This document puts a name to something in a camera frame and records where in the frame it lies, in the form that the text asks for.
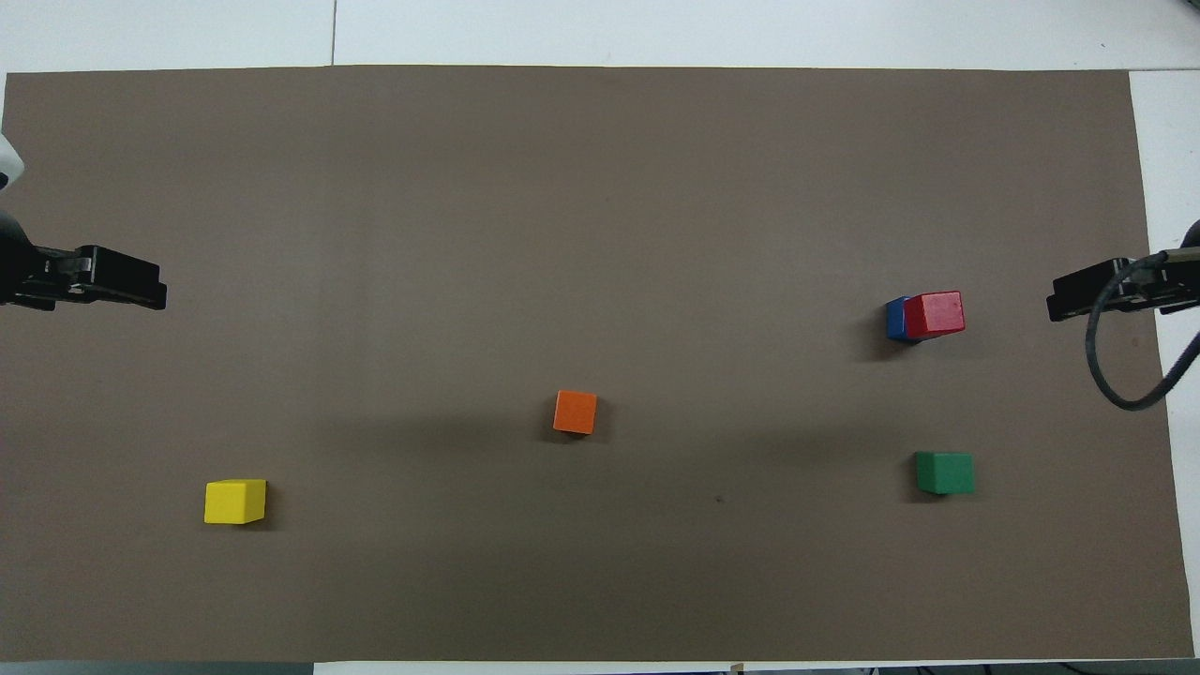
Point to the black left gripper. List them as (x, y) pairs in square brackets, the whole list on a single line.
[(28, 272)]

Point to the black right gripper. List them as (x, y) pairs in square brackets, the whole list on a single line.
[(1183, 281)]

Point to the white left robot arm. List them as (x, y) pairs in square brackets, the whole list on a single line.
[(7, 164)]

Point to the blue wooden block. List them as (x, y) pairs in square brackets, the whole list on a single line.
[(894, 321)]

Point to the yellow wooden block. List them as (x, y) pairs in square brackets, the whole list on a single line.
[(234, 502)]

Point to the brown paper mat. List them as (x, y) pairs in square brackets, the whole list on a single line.
[(600, 234)]

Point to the red wooden block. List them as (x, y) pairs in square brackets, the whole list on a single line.
[(936, 314)]

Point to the green wooden block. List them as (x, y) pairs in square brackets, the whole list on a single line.
[(945, 473)]

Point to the orange wooden block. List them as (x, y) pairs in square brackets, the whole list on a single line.
[(575, 412)]

